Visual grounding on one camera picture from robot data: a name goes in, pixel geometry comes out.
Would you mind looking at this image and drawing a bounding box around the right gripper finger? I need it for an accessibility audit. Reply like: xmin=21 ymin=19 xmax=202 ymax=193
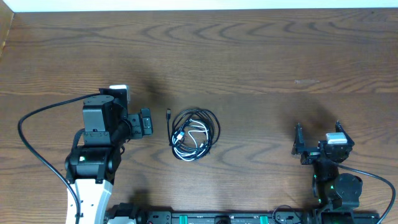
xmin=292 ymin=123 xmax=304 ymax=154
xmin=335 ymin=121 xmax=354 ymax=146

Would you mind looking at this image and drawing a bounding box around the black USB cable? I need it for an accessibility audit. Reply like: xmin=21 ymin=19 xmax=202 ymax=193
xmin=165 ymin=107 xmax=221 ymax=162

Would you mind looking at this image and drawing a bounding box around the white USB cable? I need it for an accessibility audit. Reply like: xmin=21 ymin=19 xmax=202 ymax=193
xmin=172 ymin=119 xmax=210 ymax=162

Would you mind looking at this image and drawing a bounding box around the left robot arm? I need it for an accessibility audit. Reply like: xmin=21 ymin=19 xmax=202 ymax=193
xmin=65 ymin=85 xmax=153 ymax=223

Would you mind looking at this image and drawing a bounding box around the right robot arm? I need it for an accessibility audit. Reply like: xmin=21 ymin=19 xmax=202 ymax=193
xmin=292 ymin=121 xmax=363 ymax=223

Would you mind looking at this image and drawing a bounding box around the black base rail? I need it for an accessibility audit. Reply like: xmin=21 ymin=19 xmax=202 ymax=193
xmin=105 ymin=203 xmax=381 ymax=224

